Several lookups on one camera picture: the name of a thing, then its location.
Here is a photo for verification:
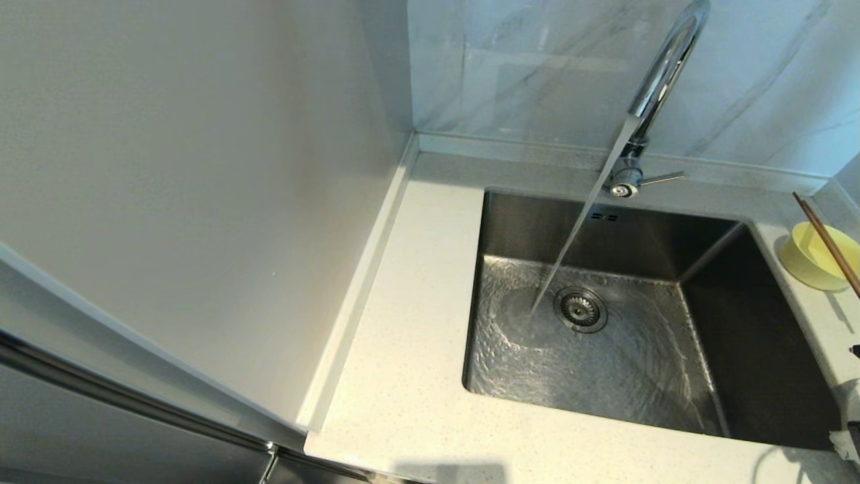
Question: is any yellow bowl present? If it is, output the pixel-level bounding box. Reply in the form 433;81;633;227
779;222;860;292

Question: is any chrome gooseneck faucet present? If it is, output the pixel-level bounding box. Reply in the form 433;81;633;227
601;0;712;200

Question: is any chrome appliance handle rail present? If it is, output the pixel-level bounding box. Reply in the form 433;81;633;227
0;328;277;454

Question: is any stainless steel sink basin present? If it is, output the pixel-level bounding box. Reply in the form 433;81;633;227
461;188;841;452

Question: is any white appliance side panel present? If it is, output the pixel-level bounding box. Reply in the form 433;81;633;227
0;0;419;451

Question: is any stainless steel appliance door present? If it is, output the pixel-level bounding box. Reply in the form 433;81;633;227
0;326;404;484

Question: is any white plate edge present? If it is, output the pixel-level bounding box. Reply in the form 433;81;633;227
835;376;860;465

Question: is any round metal drain strainer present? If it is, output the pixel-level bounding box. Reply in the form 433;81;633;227
553;286;609;334

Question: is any running water stream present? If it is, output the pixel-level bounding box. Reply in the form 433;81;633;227
529;116;642;317

